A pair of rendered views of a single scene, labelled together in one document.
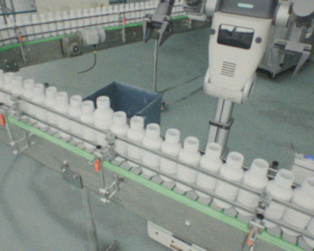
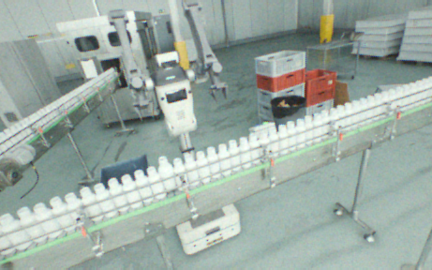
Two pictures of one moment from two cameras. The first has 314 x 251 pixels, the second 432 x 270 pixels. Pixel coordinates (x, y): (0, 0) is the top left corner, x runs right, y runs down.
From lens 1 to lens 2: 67 cm
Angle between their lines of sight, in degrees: 39
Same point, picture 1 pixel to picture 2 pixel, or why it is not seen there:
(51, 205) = not seen: outside the picture
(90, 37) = (23, 157)
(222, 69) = (177, 116)
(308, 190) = (273, 132)
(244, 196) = (255, 154)
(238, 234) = (261, 172)
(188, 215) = (238, 184)
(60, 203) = not seen: outside the picture
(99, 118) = (167, 170)
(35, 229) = not seen: outside the picture
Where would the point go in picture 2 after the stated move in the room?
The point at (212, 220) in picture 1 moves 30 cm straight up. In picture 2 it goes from (249, 175) to (245, 125)
